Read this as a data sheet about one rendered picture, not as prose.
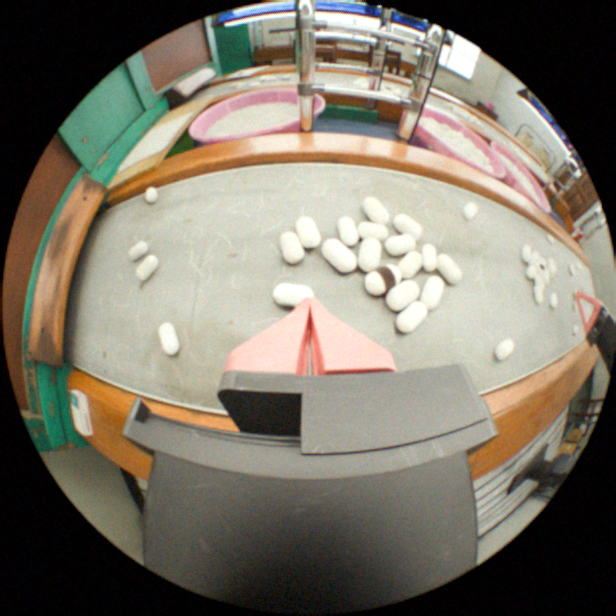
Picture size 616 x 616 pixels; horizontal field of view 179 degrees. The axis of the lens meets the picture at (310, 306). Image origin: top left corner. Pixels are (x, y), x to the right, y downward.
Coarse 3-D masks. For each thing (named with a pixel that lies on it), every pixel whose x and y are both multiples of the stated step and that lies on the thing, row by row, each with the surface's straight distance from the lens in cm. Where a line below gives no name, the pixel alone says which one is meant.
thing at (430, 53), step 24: (312, 0) 32; (312, 24) 31; (336, 24) 31; (432, 24) 34; (312, 48) 31; (432, 48) 34; (312, 72) 31; (432, 72) 34; (312, 96) 33; (360, 96) 34; (384, 96) 34; (408, 96) 35; (312, 120) 34; (408, 120) 36; (408, 144) 39
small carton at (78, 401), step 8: (72, 392) 37; (72, 400) 38; (80, 400) 36; (72, 408) 39; (80, 408) 36; (80, 416) 36; (88, 416) 37; (80, 424) 37; (88, 424) 37; (88, 432) 37
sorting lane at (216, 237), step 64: (192, 192) 33; (256, 192) 28; (320, 192) 27; (384, 192) 29; (448, 192) 36; (128, 256) 34; (192, 256) 26; (256, 256) 23; (320, 256) 22; (384, 256) 23; (512, 256) 40; (128, 320) 30; (192, 320) 23; (256, 320) 21; (384, 320) 21; (448, 320) 25; (512, 320) 34; (576, 320) 74; (128, 384) 30; (192, 384) 23
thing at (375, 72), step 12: (384, 12) 58; (384, 24) 57; (372, 36) 56; (384, 48) 57; (384, 60) 58; (372, 72) 57; (372, 84) 58; (324, 108) 59; (336, 108) 59; (348, 108) 59; (360, 108) 61; (372, 108) 60; (360, 120) 61; (372, 120) 62
